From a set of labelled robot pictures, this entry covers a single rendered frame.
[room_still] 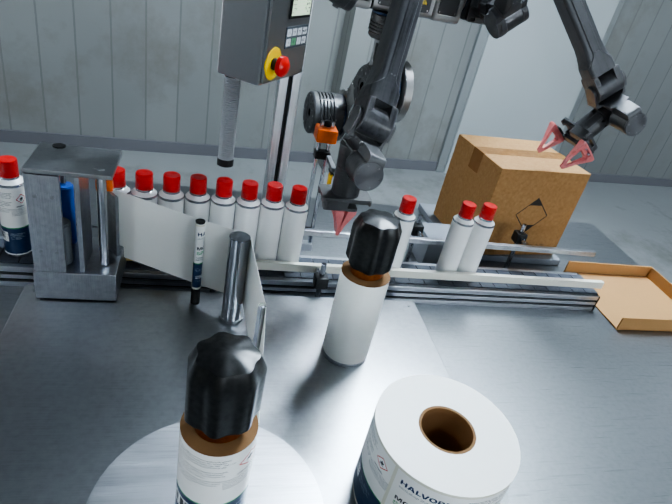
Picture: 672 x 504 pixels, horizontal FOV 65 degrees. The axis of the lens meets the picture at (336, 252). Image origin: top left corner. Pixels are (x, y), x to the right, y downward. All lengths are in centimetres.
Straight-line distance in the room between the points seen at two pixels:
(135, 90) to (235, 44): 279
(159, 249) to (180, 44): 274
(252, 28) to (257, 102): 286
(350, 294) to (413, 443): 29
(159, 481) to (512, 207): 112
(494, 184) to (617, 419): 63
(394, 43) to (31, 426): 87
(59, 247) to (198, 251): 24
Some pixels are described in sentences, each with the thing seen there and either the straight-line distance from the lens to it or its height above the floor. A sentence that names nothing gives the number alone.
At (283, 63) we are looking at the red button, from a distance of 104.
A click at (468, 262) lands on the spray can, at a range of 134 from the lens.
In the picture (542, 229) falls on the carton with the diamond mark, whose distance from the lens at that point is 166.
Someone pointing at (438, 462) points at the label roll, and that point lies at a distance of 73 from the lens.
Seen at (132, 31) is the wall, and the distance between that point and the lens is 373.
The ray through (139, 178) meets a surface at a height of 108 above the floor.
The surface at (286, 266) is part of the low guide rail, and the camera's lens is 119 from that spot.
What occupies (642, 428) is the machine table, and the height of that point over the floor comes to 83.
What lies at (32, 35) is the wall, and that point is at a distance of 380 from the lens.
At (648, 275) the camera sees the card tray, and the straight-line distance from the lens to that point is 191.
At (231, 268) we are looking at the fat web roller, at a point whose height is 101.
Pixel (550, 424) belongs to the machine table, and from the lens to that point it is 117.
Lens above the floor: 157
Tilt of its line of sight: 31 degrees down
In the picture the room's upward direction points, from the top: 13 degrees clockwise
